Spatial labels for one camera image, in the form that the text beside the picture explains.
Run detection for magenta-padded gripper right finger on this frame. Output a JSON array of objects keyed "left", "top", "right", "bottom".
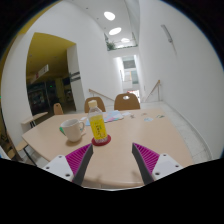
[{"left": 131, "top": 142, "right": 184, "bottom": 186}]

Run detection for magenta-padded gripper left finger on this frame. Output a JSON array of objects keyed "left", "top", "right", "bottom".
[{"left": 41, "top": 143, "right": 94, "bottom": 186}]

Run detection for yellow drink bottle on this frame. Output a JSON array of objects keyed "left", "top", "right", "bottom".
[{"left": 87, "top": 99, "right": 108, "bottom": 142}]

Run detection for white mug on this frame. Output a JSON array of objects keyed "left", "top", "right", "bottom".
[{"left": 59, "top": 118, "right": 87, "bottom": 144}]

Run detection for wooden chair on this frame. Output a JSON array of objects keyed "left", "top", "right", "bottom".
[
  {"left": 83, "top": 96, "right": 107, "bottom": 114},
  {"left": 113, "top": 92, "right": 141, "bottom": 112},
  {"left": 6, "top": 133, "right": 36, "bottom": 164},
  {"left": 53, "top": 102, "right": 65, "bottom": 116}
]

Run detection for flat round red coaster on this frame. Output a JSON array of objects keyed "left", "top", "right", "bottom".
[{"left": 91, "top": 133, "right": 112, "bottom": 147}]

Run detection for small wooden side table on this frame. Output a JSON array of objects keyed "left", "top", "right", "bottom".
[{"left": 20, "top": 111, "right": 49, "bottom": 129}]

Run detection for dark shop shelf unit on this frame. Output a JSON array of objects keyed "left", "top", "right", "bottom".
[{"left": 27, "top": 81, "right": 51, "bottom": 116}]

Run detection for pastel printed mouse pad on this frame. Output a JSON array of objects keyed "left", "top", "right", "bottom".
[{"left": 84, "top": 110, "right": 125, "bottom": 127}]

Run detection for wooden stair handrail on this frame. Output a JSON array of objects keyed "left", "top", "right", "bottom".
[
  {"left": 88, "top": 88, "right": 116, "bottom": 103},
  {"left": 143, "top": 79, "right": 162, "bottom": 103}
]

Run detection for hanging white sign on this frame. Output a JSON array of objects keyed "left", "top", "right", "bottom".
[{"left": 30, "top": 64, "right": 50, "bottom": 84}]

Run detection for green potted plant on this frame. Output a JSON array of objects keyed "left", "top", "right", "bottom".
[{"left": 105, "top": 39, "right": 117, "bottom": 52}]

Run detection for round ceiling lights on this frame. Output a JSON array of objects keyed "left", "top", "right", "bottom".
[{"left": 103, "top": 10, "right": 132, "bottom": 44}]

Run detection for dark wall sign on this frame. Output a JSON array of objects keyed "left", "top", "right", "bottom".
[{"left": 69, "top": 70, "right": 82, "bottom": 83}]

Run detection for grey wall-mounted device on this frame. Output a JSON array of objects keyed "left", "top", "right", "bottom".
[{"left": 160, "top": 24, "right": 174, "bottom": 44}]

